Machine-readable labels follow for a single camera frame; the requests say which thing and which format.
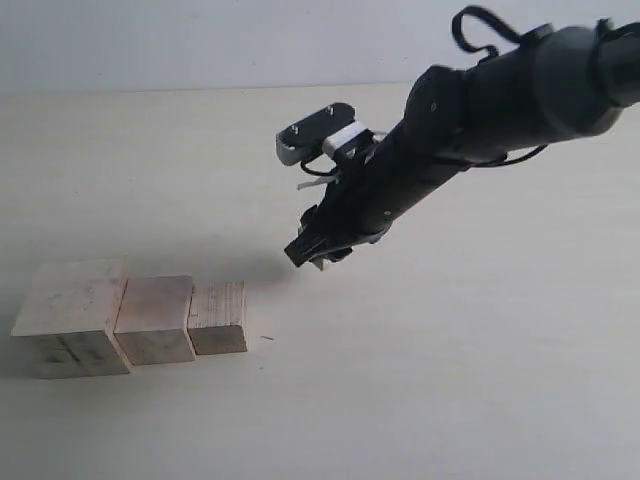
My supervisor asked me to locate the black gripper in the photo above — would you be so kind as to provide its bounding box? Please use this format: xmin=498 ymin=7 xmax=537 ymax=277
xmin=284 ymin=121 xmax=465 ymax=267

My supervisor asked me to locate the smallest wooden cube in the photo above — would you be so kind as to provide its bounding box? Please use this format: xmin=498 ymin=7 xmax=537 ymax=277
xmin=311 ymin=258 xmax=331 ymax=272

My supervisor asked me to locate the second largest wooden cube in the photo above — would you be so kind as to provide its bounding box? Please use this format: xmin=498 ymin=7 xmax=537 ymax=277
xmin=114 ymin=275 xmax=195 ymax=366

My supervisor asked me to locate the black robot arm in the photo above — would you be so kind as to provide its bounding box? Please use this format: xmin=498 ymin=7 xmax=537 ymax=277
xmin=275 ymin=5 xmax=639 ymax=266

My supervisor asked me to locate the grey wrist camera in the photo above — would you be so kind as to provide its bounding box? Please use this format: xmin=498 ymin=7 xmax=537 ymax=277
xmin=275 ymin=102 xmax=373 ymax=166

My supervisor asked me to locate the black cable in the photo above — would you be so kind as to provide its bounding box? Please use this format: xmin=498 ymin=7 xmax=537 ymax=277
xmin=451 ymin=5 xmax=551 ymax=169

